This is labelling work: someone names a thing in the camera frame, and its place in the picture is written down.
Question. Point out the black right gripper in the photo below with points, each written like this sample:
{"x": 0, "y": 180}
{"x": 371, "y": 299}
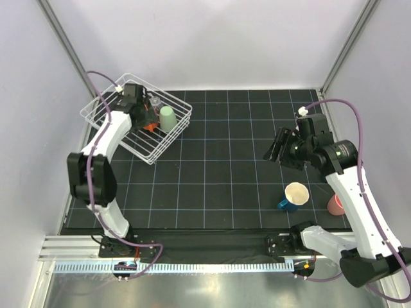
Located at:
{"x": 272, "y": 154}

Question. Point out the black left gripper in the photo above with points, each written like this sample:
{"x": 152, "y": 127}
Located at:
{"x": 150, "y": 117}

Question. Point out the orange mug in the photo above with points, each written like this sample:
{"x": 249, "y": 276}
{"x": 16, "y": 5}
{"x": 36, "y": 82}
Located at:
{"x": 150, "y": 127}

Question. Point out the clear faceted glass cup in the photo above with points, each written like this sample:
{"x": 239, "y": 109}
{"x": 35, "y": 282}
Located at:
{"x": 156, "y": 102}

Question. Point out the light green plastic cup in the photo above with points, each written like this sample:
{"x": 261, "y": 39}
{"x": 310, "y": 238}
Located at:
{"x": 167, "y": 118}

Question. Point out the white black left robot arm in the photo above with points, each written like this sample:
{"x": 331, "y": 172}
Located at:
{"x": 92, "y": 180}

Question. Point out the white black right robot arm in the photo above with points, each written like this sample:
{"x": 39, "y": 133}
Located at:
{"x": 375, "y": 252}

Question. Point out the blue mug white inside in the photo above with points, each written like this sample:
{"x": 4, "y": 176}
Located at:
{"x": 295, "y": 196}

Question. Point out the black grid mat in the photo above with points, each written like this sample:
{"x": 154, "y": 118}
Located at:
{"x": 214, "y": 176}

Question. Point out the pink cup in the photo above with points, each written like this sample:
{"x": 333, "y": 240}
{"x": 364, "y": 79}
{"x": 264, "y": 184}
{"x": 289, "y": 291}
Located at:
{"x": 335, "y": 206}

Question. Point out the white wire dish rack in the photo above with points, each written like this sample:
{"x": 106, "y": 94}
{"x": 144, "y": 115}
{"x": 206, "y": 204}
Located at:
{"x": 141, "y": 143}

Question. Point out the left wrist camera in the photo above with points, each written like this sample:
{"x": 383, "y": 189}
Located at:
{"x": 132, "y": 94}

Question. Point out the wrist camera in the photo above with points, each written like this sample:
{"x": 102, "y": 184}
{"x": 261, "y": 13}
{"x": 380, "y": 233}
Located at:
{"x": 312, "y": 125}
{"x": 132, "y": 94}

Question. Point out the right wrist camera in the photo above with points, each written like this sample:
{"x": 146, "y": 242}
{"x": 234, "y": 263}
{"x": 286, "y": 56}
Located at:
{"x": 312, "y": 125}

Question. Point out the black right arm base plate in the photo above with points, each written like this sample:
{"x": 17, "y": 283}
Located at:
{"x": 279, "y": 245}

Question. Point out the white slotted cable duct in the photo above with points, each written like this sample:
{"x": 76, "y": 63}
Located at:
{"x": 118, "y": 266}

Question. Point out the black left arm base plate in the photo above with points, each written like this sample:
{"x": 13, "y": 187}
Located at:
{"x": 113, "y": 248}

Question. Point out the aluminium frame post left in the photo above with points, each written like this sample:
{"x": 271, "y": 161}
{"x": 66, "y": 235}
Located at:
{"x": 64, "y": 41}

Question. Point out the aluminium frame post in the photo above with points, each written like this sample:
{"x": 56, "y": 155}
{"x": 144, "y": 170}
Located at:
{"x": 360, "y": 24}
{"x": 64, "y": 41}

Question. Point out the aluminium frame post right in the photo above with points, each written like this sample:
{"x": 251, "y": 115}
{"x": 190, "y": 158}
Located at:
{"x": 360, "y": 24}

